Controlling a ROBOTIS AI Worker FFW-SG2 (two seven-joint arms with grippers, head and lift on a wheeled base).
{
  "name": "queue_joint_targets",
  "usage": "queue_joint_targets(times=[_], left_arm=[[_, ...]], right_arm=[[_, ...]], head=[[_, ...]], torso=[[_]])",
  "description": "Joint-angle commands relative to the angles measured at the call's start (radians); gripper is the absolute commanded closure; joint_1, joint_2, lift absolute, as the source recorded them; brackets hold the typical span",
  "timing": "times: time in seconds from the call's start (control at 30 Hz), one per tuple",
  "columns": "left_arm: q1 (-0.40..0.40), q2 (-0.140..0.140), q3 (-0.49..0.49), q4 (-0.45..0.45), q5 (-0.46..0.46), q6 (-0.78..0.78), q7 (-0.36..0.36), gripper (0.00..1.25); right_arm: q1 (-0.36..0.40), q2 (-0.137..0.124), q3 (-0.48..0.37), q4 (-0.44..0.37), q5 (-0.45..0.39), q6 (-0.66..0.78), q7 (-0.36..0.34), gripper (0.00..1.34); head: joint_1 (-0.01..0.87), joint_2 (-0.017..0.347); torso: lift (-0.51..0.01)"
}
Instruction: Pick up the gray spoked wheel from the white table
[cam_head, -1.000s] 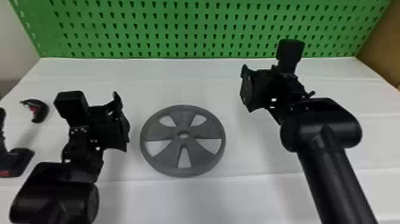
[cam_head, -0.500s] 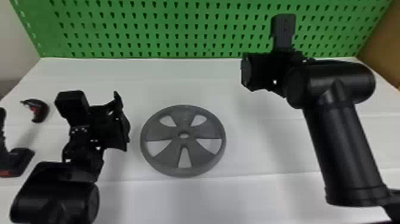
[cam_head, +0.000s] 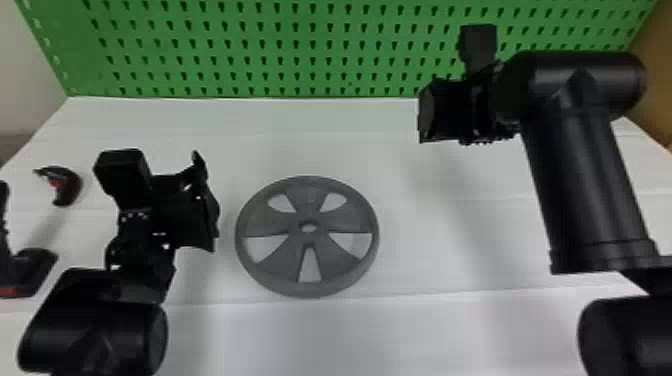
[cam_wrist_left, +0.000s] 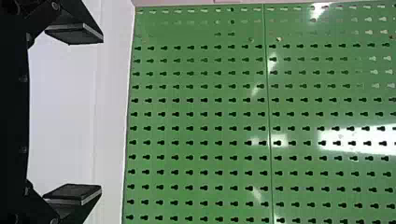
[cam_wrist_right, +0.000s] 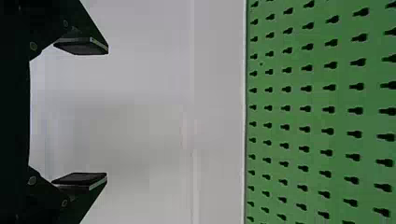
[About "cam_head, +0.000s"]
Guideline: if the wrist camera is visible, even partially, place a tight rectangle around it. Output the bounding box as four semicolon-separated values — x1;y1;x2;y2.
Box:
92;148;157;212
455;23;500;76

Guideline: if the grey wheel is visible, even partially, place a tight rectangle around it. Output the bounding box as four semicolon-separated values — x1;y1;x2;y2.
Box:
234;175;381;299

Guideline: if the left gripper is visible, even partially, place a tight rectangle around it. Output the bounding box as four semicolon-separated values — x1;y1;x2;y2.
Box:
149;149;222;254

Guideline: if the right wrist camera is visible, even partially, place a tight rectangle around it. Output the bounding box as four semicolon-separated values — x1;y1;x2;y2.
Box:
455;23;500;76

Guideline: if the black and red tool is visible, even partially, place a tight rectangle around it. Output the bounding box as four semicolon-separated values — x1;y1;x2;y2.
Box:
32;165;84;208

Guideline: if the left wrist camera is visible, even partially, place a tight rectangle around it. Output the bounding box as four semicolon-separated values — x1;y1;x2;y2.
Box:
92;148;157;212

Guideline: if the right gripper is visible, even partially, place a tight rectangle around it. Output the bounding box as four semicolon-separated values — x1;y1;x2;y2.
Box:
417;76;480;146

